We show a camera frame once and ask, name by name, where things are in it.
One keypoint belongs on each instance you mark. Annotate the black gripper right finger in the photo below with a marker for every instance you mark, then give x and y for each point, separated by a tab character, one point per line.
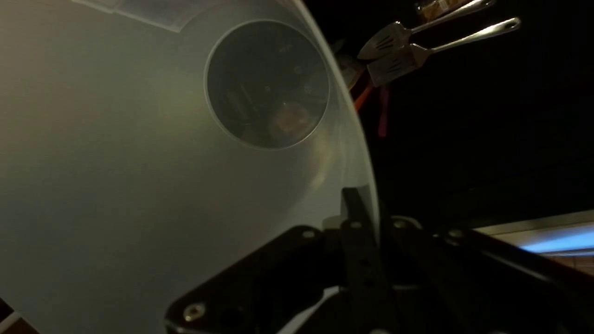
458	278

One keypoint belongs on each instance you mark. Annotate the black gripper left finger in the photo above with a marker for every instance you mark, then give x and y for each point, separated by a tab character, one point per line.
359	271

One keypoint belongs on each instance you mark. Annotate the clear plastic bin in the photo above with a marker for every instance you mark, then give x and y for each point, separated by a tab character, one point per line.
124	173

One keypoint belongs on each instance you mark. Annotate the metal slotted spatula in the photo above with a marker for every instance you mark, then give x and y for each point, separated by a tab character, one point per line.
384	37
400	61

